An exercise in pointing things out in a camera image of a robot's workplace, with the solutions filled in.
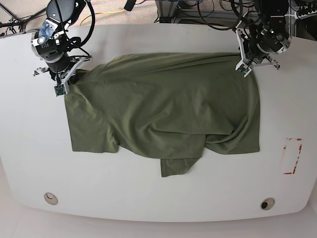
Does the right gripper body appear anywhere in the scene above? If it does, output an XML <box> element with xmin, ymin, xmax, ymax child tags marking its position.
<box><xmin>31</xmin><ymin>21</ymin><xmax>92</xmax><ymax>86</ymax></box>

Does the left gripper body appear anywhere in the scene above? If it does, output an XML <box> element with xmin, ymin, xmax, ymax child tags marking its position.
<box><xmin>235</xmin><ymin>16</ymin><xmax>292</xmax><ymax>71</ymax></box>

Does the olive green T-shirt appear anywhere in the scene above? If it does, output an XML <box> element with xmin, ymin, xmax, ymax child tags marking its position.
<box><xmin>64</xmin><ymin>53</ymin><xmax>260</xmax><ymax>177</ymax></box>

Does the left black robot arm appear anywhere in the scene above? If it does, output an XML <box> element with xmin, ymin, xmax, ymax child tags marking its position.
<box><xmin>234</xmin><ymin>0</ymin><xmax>291</xmax><ymax>77</ymax></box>

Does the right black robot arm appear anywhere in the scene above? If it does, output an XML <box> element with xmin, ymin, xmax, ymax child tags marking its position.
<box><xmin>31</xmin><ymin>0</ymin><xmax>96</xmax><ymax>85</ymax></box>

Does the white power strip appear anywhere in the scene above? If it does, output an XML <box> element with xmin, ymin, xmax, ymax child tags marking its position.
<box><xmin>295</xmin><ymin>1</ymin><xmax>317</xmax><ymax>19</ymax></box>

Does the red tape rectangle marking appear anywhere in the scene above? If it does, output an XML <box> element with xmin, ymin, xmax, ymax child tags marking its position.
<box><xmin>280</xmin><ymin>138</ymin><xmax>303</xmax><ymax>175</ymax></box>

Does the left table grommet hole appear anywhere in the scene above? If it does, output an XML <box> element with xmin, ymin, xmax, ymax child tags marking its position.
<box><xmin>44</xmin><ymin>192</ymin><xmax>58</xmax><ymax>205</ymax></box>

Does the table grommet hole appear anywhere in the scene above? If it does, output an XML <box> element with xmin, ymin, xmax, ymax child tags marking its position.
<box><xmin>260</xmin><ymin>198</ymin><xmax>275</xmax><ymax>211</ymax></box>
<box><xmin>44</xmin><ymin>192</ymin><xmax>58</xmax><ymax>205</ymax></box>

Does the right table grommet hole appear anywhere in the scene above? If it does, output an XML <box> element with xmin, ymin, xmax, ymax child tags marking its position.
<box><xmin>260</xmin><ymin>198</ymin><xmax>275</xmax><ymax>211</ymax></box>

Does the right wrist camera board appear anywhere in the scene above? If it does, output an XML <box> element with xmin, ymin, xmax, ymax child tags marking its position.
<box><xmin>54</xmin><ymin>84</ymin><xmax>66</xmax><ymax>97</ymax></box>

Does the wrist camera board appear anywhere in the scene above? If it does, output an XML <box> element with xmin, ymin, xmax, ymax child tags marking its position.
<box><xmin>54</xmin><ymin>84</ymin><xmax>66</xmax><ymax>97</ymax></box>
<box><xmin>238</xmin><ymin>64</ymin><xmax>252</xmax><ymax>77</ymax></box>

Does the yellow cable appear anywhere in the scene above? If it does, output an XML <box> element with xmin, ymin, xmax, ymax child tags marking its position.
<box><xmin>79</xmin><ymin>8</ymin><xmax>124</xmax><ymax>27</ymax></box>

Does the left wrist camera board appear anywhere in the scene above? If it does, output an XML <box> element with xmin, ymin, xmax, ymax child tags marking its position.
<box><xmin>238</xmin><ymin>64</ymin><xmax>252</xmax><ymax>77</ymax></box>

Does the aluminium frame base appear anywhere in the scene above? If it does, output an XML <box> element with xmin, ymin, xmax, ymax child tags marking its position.
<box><xmin>155</xmin><ymin>0</ymin><xmax>179</xmax><ymax>23</ymax></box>

